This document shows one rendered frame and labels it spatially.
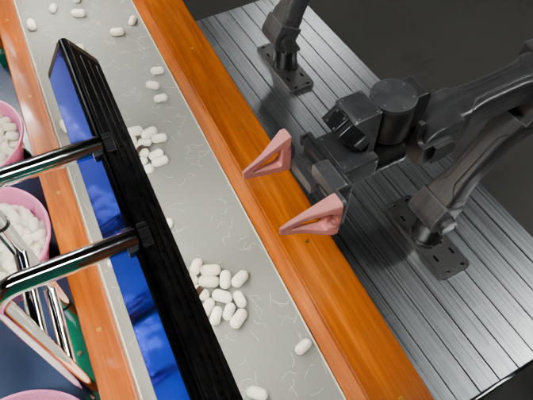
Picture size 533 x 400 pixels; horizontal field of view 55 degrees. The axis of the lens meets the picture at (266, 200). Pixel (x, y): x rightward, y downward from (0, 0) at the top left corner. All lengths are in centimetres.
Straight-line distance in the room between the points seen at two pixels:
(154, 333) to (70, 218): 55
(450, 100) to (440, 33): 202
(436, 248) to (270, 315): 39
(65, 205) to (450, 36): 213
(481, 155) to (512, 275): 31
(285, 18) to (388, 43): 140
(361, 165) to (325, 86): 76
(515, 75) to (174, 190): 66
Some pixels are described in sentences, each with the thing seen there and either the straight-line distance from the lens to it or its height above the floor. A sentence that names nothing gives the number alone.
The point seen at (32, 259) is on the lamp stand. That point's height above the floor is 94.
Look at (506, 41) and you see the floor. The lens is 284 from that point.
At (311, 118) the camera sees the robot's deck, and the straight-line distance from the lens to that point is 129.
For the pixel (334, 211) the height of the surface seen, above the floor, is 110.
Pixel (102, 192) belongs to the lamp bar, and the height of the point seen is 109.
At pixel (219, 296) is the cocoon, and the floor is 76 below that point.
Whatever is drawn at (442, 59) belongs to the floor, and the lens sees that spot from 263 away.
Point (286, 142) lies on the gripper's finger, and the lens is 67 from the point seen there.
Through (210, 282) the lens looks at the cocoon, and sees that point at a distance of 94.
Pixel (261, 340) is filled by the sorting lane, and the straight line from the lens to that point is 91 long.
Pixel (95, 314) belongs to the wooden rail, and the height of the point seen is 77.
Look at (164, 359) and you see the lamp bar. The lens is 54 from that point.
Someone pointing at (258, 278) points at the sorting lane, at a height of 74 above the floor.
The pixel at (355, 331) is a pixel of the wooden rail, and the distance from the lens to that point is 91.
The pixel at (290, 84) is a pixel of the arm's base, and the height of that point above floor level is 68.
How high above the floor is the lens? 160
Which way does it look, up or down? 55 degrees down
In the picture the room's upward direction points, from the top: straight up
